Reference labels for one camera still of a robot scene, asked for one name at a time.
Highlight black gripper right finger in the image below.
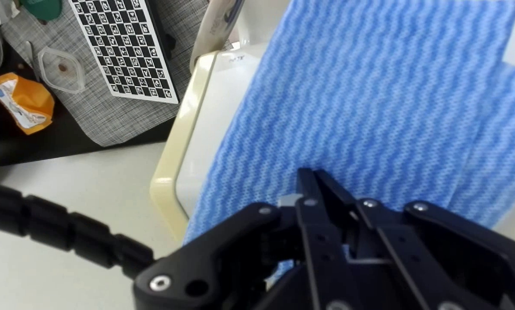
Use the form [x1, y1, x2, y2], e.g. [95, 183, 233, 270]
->
[316, 170, 515, 310]

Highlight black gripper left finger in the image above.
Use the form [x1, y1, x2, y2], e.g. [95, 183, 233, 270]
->
[133, 168, 350, 310]

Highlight blue striped cleaning towel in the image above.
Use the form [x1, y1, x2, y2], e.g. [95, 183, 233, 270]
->
[185, 0, 515, 290]

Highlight white gas stove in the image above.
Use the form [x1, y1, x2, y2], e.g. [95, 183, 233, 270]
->
[150, 0, 515, 310]

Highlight grey woven placemat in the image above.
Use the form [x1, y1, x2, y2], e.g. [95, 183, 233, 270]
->
[0, 0, 212, 151]

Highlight black-white calibration checkerboard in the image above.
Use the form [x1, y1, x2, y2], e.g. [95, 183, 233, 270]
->
[66, 0, 181, 108]

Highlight black side table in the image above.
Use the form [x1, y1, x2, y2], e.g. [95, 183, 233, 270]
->
[0, 23, 178, 171]

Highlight clear plastic container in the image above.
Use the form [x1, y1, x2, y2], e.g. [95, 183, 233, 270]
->
[35, 47, 88, 96]

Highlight orange packet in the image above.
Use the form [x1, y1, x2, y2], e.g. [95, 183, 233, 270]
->
[0, 71, 57, 139]

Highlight dark green lid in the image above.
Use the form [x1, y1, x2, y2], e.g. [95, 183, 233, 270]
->
[18, 0, 64, 25]

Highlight black robot cable conduit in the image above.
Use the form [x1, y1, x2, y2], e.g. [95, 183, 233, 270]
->
[0, 182, 157, 282]

